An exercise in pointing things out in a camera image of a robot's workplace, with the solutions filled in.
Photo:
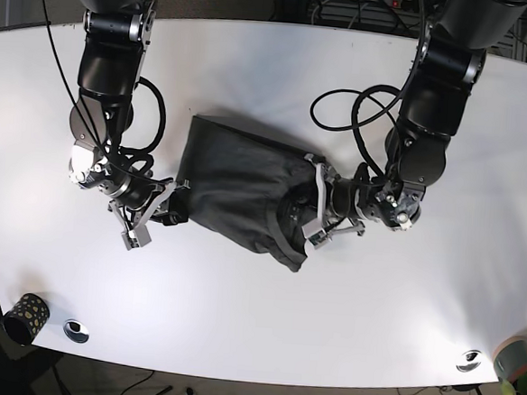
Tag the dark grey T-shirt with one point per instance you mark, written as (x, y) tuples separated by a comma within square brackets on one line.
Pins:
[(256, 189)]

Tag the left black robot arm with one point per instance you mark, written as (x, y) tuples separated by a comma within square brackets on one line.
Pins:
[(448, 62)]

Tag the right metal table grommet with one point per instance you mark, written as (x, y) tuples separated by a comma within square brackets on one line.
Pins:
[(469, 360)]

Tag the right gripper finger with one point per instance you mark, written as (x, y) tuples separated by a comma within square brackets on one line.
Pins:
[(176, 213)]

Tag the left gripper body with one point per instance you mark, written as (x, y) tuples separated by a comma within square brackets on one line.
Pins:
[(337, 210)]

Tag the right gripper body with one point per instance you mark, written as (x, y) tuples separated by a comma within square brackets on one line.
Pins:
[(137, 201)]

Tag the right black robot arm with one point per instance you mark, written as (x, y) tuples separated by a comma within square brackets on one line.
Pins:
[(117, 37)]

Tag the left metal table grommet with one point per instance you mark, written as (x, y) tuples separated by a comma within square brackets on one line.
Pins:
[(76, 331)]

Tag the grey plant pot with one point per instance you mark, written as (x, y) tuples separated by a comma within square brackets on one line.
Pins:
[(510, 359)]

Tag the metal table grommet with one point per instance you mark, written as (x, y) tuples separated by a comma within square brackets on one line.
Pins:
[(76, 331), (469, 360)]

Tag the black floral cup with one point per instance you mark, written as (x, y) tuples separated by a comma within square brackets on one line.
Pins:
[(24, 321)]

